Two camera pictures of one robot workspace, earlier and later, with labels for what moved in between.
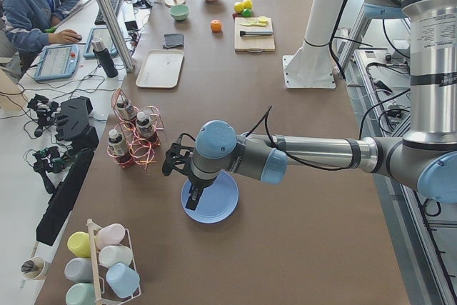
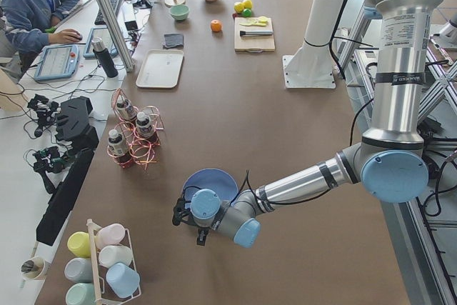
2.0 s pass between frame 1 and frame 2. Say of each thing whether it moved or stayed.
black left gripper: moved
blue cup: stayed
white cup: stayed
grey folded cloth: stayed
